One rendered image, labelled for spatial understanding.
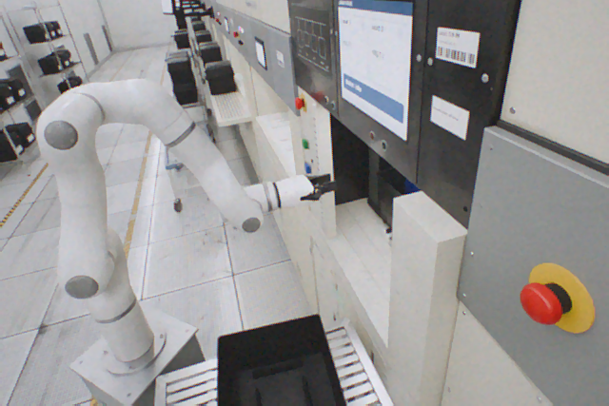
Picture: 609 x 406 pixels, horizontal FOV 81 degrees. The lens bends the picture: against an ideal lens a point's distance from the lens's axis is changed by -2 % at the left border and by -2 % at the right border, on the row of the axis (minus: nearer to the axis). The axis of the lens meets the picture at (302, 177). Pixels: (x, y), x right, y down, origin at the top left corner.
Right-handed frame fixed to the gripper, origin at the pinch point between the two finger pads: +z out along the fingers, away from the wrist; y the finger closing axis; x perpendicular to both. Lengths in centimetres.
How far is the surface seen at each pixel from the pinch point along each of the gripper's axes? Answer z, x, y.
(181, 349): -53, -44, 6
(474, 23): 2, 48, 51
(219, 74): -12, -20, -260
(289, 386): -24, -42, 29
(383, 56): 2, 41, 30
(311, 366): -17, -42, 26
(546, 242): 1, 28, 66
